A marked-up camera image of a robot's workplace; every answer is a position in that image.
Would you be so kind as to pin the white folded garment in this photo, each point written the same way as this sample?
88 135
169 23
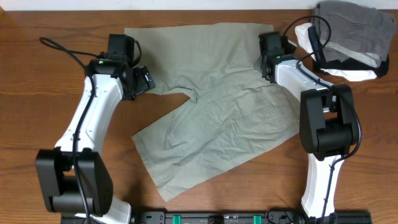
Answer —
301 32

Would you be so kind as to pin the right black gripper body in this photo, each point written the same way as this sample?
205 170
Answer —
257 65

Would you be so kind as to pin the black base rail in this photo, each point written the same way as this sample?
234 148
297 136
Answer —
276 216

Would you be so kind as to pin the black folded garment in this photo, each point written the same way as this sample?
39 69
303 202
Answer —
350 64

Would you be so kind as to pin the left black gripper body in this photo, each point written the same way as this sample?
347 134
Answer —
140 82

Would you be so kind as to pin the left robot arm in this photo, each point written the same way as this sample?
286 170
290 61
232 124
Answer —
73 177

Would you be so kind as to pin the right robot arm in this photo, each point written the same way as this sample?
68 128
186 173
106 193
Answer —
328 123

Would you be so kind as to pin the grey folded garment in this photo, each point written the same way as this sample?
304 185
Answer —
354 31

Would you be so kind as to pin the khaki green shorts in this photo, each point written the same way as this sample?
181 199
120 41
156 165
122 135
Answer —
232 113

